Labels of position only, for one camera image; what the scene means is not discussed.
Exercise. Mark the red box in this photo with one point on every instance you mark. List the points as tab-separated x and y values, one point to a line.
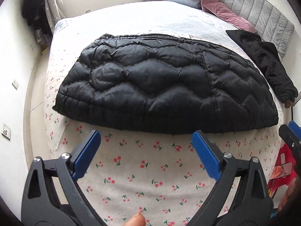
283	172

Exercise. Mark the black hanging clothes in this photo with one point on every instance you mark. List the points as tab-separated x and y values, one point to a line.
33	11

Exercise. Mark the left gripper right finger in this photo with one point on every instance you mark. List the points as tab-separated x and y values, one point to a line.
239	196

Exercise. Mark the black fleece garment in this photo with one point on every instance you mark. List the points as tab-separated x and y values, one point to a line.
265	56

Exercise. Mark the left hand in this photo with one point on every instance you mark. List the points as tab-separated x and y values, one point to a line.
136	220

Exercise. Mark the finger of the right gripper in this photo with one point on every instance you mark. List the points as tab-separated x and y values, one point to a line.
295	128
291	140

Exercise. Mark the white wall socket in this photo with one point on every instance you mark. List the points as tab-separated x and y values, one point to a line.
15	85

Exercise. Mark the wall switch plate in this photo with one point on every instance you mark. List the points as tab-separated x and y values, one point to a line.
6	131

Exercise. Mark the patterned curtain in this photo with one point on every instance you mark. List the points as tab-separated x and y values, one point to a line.
54	12

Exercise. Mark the black quilted puffer jacket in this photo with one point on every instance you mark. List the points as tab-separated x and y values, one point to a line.
159	83

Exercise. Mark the right hand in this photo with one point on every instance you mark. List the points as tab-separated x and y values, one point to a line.
291	188

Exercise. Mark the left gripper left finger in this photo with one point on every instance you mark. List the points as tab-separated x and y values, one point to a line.
52	195

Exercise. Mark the grey padded headboard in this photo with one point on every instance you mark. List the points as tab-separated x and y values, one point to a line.
270	23

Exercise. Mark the pink velvet pillow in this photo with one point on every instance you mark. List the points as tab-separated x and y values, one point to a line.
226	14

